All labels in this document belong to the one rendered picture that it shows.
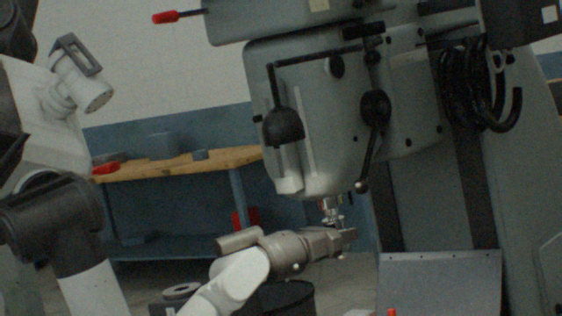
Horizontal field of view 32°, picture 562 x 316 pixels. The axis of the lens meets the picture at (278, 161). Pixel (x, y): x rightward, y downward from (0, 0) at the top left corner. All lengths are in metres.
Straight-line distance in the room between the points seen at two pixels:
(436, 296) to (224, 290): 0.67
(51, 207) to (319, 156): 0.51
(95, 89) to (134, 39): 6.48
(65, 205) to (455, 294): 0.98
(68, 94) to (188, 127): 6.20
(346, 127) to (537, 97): 0.67
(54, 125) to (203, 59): 5.99
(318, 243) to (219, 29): 0.44
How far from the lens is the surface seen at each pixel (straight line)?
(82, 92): 1.72
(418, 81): 2.04
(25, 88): 1.79
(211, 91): 7.72
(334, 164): 1.84
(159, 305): 2.24
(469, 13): 2.31
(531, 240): 2.28
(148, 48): 8.10
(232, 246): 1.82
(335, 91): 1.84
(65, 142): 1.75
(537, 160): 2.35
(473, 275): 2.24
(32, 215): 1.62
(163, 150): 7.72
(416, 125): 2.02
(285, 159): 1.83
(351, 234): 1.95
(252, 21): 1.82
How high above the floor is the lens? 1.63
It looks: 7 degrees down
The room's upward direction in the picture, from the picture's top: 12 degrees counter-clockwise
